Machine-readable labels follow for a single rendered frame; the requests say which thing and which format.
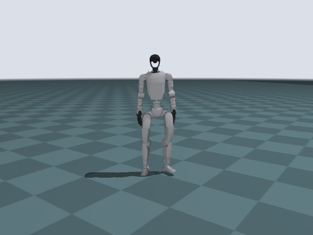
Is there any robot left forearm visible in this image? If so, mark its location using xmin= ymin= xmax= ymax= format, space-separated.
xmin=169 ymin=96 xmax=177 ymax=112

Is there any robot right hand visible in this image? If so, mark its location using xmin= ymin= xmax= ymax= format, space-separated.
xmin=136 ymin=111 xmax=142 ymax=126

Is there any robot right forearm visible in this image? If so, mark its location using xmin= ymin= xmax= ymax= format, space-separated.
xmin=136 ymin=92 xmax=143 ymax=114

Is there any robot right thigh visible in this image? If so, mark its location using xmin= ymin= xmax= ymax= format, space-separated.
xmin=141 ymin=111 xmax=152 ymax=148

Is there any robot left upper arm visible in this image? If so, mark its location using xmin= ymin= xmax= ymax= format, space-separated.
xmin=164 ymin=73 xmax=175 ymax=97

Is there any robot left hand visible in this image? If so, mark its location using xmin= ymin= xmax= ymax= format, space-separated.
xmin=171 ymin=109 xmax=176 ymax=124

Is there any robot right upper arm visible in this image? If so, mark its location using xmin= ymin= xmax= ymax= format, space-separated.
xmin=138 ymin=74 xmax=146 ymax=98

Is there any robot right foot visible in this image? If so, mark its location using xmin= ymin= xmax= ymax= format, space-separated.
xmin=141 ymin=166 xmax=150 ymax=176

